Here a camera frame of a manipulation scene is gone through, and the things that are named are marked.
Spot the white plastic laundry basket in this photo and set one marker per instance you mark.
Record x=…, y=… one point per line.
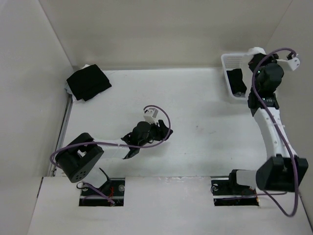
x=236, y=60

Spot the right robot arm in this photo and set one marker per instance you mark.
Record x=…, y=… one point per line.
x=283, y=170

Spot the grey garment in basket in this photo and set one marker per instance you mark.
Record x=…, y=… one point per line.
x=239, y=95

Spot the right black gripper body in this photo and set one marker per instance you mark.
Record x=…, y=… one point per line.
x=258, y=71

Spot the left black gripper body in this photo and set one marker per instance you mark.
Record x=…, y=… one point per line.
x=152, y=134

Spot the black tank top in basket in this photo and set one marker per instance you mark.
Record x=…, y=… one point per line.
x=235, y=78

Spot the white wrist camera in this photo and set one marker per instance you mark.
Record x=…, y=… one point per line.
x=150, y=115
x=289, y=64

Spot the left aluminium table rail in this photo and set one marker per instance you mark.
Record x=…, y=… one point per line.
x=60, y=139

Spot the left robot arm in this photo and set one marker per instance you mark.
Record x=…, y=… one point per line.
x=79, y=161

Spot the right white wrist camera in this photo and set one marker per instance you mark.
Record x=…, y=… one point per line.
x=289, y=64

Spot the folded black tank top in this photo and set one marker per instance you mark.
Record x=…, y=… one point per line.
x=88, y=83

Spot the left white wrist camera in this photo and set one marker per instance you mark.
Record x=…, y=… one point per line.
x=150, y=115

